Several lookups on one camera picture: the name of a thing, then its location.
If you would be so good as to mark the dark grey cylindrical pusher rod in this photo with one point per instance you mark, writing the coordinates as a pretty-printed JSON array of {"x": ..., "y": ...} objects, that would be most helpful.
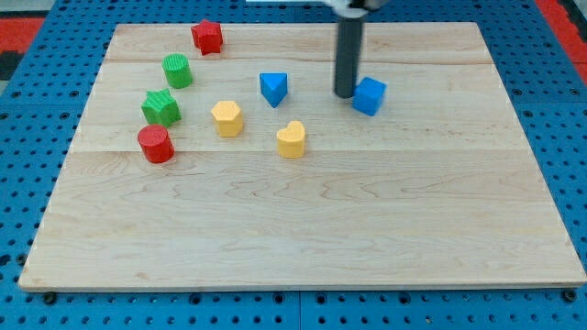
[{"x": 348, "y": 47}]

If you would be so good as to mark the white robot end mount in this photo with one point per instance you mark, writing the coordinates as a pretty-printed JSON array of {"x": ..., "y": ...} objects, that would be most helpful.
[{"x": 354, "y": 8}]

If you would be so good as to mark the blue cube block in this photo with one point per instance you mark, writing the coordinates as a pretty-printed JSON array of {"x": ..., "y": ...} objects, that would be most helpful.
[{"x": 368, "y": 96}]

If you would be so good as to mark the light wooden board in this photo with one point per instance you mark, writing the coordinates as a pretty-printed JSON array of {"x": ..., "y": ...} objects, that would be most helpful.
[{"x": 439, "y": 190}]

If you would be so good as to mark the blue triangular prism block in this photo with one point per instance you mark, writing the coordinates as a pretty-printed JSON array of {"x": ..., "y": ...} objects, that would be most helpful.
[{"x": 274, "y": 87}]

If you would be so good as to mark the yellow heart block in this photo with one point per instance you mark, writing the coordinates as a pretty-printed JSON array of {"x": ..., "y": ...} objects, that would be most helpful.
[{"x": 291, "y": 140}]

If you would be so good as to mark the red star block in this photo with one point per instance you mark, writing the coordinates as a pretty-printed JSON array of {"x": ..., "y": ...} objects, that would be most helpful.
[{"x": 207, "y": 37}]

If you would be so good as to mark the yellow hexagon block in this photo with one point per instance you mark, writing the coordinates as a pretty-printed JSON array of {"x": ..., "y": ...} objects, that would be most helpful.
[{"x": 228, "y": 119}]

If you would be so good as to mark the green cylinder block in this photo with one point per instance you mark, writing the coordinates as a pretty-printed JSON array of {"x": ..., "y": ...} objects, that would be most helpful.
[{"x": 177, "y": 70}]

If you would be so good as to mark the green star block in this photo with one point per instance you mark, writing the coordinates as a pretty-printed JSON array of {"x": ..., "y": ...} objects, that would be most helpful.
[{"x": 160, "y": 108}]

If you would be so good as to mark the red cylinder block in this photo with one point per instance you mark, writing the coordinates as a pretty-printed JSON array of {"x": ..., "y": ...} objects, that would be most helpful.
[{"x": 155, "y": 143}]

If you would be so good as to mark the blue perforated base mat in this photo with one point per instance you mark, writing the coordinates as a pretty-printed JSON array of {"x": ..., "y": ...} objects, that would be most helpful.
[{"x": 44, "y": 100}]

